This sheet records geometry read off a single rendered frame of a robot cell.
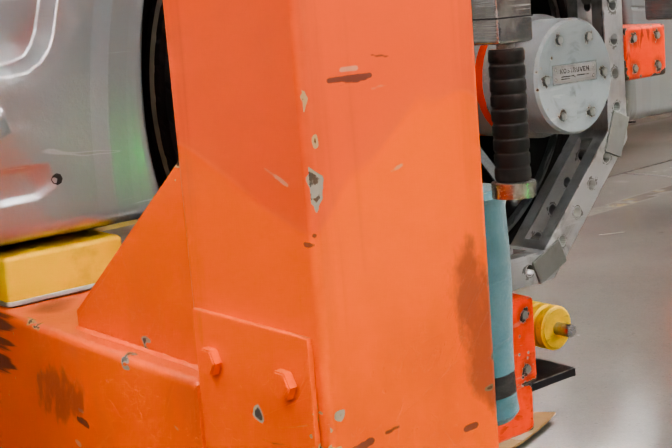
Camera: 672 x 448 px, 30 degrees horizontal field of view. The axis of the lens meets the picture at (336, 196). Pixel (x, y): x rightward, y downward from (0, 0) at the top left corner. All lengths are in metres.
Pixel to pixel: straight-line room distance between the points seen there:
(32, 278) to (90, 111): 0.18
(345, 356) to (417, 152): 0.15
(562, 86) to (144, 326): 0.56
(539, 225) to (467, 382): 0.76
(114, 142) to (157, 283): 0.32
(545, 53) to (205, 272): 0.57
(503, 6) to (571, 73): 0.21
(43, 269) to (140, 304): 0.25
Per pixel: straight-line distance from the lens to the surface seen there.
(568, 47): 1.40
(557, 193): 1.68
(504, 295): 1.37
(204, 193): 0.90
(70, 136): 1.29
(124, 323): 1.09
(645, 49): 1.74
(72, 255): 1.31
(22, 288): 1.29
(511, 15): 1.22
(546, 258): 1.61
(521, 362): 1.59
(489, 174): 1.67
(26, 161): 1.27
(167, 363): 1.02
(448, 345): 0.90
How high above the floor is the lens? 0.96
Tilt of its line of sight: 9 degrees down
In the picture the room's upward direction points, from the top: 5 degrees counter-clockwise
